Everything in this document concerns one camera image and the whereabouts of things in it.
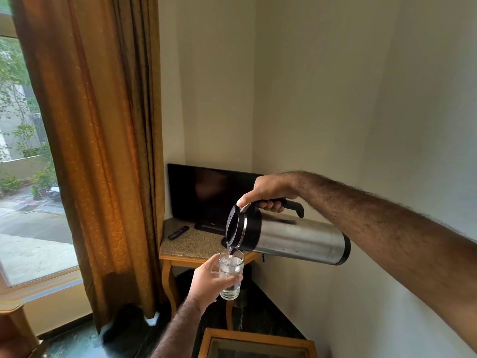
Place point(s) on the person's right hand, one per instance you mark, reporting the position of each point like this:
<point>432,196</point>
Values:
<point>269,187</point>

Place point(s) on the person's left hand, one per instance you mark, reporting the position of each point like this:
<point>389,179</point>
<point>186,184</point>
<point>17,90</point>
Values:
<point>208,281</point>

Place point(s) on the person's left thumb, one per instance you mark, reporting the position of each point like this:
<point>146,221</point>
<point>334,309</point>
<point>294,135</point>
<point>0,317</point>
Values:
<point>215,261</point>

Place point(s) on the person's right thumb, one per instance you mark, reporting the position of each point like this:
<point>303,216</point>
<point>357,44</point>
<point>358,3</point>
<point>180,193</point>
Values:
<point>246,196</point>

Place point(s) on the clear drinking glass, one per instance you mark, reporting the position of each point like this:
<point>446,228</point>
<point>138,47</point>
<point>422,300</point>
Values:
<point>231,274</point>

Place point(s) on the steel thermos flask black lid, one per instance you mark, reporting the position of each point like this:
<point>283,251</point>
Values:
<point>287,236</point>

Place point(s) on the person's right forearm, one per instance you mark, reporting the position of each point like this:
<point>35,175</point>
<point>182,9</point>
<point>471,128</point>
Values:
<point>384,238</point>

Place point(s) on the person's left forearm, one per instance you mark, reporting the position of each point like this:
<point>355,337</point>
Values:
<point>178,329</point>

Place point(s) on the wooden corner table granite top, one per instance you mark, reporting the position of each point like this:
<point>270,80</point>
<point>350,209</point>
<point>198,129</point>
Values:
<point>193,249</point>

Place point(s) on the black flat screen television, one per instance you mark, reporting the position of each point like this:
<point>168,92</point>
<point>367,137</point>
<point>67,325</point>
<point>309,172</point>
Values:
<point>207,197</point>

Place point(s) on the black remote control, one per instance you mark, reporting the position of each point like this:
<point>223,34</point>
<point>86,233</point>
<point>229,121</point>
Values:
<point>178,232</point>

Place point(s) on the glass top wooden table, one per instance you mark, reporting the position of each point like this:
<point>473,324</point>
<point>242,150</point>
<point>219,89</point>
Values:
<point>257,344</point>

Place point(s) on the golden brown curtain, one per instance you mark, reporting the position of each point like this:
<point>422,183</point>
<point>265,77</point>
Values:
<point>100,156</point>

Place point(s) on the wooden chair armrest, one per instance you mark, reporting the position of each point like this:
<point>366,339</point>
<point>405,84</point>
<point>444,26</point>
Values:
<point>15,328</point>

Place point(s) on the window with wooden frame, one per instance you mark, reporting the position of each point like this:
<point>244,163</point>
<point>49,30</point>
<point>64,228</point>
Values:
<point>28,164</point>

